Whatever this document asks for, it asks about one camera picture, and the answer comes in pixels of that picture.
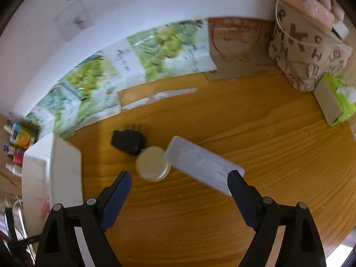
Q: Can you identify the white spray bottle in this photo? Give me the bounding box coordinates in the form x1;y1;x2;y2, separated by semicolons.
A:
6;163;23;177

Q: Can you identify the round beige compact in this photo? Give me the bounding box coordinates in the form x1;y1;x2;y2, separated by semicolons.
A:
135;145;171;182

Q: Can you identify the green tissue pack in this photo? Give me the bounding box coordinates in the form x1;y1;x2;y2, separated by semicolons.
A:
314;75;356;126

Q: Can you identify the white rectangular box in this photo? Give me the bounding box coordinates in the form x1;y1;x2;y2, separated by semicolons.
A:
164;136;246;196

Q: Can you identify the white plastic storage bin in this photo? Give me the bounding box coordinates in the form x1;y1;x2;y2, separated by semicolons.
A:
22;132;85;267

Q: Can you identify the yellow printed pen cup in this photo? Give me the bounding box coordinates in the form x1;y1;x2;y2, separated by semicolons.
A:
8;122;38;148

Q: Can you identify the letter printed fabric basket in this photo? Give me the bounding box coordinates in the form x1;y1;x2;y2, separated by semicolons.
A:
267;0;354;92

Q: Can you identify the black power adapter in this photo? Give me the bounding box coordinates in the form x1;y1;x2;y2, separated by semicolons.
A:
111;123;146;156

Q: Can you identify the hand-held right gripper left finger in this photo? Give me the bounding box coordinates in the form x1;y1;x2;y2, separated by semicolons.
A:
35;170;133;267

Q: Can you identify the red printed can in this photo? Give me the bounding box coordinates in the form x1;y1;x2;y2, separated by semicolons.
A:
11;147;27;165

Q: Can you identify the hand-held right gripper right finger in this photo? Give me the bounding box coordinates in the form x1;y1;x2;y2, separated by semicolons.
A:
227;169;327;267

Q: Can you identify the square translucent wall sticker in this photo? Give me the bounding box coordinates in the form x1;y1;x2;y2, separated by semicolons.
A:
54;0;92;41

